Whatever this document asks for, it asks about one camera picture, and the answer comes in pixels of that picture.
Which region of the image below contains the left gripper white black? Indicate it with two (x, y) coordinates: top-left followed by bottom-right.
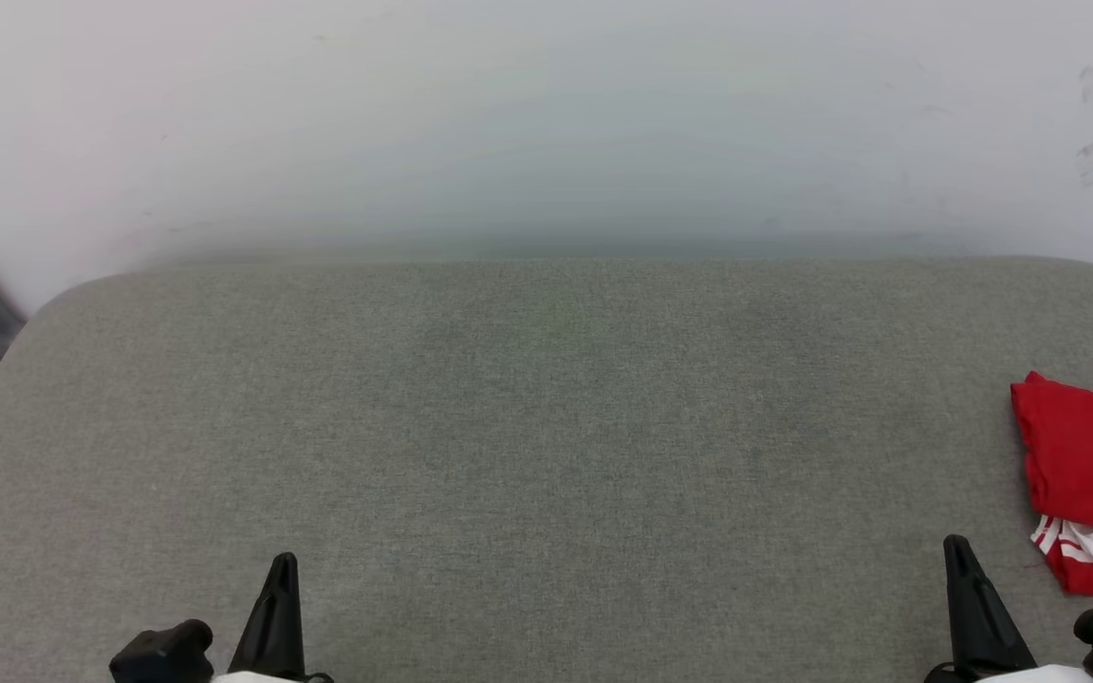
(210, 553), (334, 683)

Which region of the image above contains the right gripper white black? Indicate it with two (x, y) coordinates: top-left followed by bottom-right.
(924, 535), (1093, 683)

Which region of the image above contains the red and white sports garment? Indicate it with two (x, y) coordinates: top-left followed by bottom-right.
(1010, 372), (1093, 599)

